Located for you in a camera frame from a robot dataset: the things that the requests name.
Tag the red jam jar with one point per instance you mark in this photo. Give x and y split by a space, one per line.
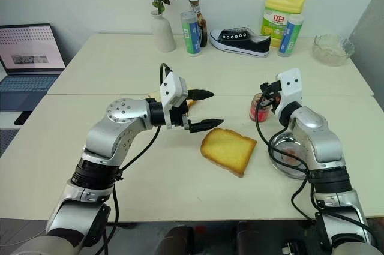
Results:
260 114

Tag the dark sauce bottle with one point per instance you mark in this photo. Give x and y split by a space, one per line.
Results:
203 27

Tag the clear glass ashtray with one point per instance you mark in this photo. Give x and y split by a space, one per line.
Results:
332 49

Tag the white ceramic vase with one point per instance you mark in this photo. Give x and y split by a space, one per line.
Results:
162 33

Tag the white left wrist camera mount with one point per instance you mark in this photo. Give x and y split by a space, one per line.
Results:
171 87

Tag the open laptop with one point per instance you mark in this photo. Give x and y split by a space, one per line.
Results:
27 57

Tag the black white canvas sneaker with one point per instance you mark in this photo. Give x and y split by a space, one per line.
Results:
240 42

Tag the green blue cylinder can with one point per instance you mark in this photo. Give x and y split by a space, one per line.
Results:
190 34
290 37

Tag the yellow detergent bottle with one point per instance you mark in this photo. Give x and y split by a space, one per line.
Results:
277 3

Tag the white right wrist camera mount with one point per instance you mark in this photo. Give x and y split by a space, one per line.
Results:
291 87

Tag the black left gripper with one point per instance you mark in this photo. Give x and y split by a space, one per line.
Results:
178 114

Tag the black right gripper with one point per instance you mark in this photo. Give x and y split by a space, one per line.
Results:
274 87

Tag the black flat pad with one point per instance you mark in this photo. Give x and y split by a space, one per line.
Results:
22 118

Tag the clear glass bowl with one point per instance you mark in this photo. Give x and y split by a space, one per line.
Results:
285 154

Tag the toasted bread slice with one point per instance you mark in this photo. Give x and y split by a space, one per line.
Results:
228 151

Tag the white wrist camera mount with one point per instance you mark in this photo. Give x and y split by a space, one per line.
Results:
171 87
291 87

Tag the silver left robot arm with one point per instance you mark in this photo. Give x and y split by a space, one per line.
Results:
102 138

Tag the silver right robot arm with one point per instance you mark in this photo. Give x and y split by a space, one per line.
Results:
318 138

